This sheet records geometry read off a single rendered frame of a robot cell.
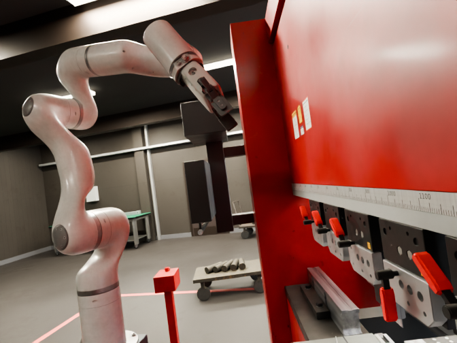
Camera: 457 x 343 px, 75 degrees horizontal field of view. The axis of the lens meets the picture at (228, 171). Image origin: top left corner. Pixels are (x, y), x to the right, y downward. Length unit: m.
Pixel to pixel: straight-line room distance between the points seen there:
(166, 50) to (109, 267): 0.63
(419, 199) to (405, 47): 0.24
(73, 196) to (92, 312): 0.34
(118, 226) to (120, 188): 8.81
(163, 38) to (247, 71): 0.94
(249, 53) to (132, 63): 0.93
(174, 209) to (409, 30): 8.69
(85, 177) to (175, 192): 8.03
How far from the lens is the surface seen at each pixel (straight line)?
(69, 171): 1.01
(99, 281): 0.99
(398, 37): 0.59
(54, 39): 3.85
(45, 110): 1.03
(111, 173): 9.98
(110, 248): 1.03
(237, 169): 8.41
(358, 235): 0.83
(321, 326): 1.30
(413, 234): 0.60
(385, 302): 0.68
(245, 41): 1.76
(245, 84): 1.67
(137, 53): 0.92
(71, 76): 1.06
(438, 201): 0.53
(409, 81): 0.56
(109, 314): 1.02
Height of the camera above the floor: 1.46
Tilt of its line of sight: 2 degrees up
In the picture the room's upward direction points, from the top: 8 degrees counter-clockwise
